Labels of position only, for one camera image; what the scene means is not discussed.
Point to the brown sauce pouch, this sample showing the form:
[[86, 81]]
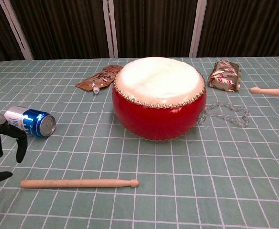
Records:
[[101, 77]]

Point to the wooden drumstick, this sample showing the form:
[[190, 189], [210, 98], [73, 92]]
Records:
[[272, 92], [77, 184]]

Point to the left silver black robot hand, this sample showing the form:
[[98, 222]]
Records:
[[22, 148]]

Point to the blue and white drink can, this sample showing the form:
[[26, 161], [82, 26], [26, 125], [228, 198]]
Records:
[[34, 121]]

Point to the gold foil snack packet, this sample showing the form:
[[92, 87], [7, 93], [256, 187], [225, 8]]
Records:
[[225, 76]]

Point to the white partition frame post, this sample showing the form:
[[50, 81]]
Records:
[[198, 28], [17, 31], [110, 28]]

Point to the green grid cutting mat table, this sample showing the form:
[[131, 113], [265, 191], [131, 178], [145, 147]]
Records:
[[177, 179]]

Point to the red drum with white skin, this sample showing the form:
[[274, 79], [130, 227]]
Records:
[[153, 114]]

